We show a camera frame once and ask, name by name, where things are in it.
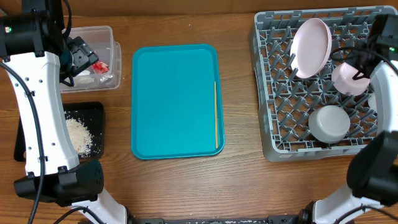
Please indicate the teal plastic tray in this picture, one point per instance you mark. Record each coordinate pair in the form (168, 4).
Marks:
(172, 107)

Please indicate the grey dish rack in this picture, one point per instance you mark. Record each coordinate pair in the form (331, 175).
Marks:
(287, 101)

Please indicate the clear plastic bin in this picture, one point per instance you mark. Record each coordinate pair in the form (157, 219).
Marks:
(105, 74)

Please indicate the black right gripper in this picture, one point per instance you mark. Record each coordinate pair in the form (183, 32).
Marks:
(359, 63)

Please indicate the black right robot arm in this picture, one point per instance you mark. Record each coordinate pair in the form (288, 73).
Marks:
(371, 180)

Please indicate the red snack wrapper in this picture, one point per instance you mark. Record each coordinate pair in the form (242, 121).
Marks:
(100, 67)

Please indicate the white napkin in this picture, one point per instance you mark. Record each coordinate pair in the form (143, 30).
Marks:
(84, 78)

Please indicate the white rice pile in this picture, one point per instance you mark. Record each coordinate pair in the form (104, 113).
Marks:
(80, 136)

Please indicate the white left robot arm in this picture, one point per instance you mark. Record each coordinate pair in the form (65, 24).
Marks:
(38, 54)

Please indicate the grey green bowl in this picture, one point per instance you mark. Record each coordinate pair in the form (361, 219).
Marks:
(329, 124)

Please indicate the white round bowl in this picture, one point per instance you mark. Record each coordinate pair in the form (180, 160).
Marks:
(342, 76)

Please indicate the white paper cup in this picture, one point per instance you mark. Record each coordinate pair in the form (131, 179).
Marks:
(372, 102)

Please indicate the white round plate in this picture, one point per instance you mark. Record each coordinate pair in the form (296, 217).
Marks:
(310, 48)

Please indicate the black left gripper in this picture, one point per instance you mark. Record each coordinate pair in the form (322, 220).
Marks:
(84, 55)

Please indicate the wooden chopstick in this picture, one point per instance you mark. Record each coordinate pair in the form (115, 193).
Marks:
(216, 116)

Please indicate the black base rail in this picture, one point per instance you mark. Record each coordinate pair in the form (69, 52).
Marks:
(273, 219)

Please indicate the black plastic tray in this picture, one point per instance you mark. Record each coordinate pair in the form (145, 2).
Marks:
(92, 115)

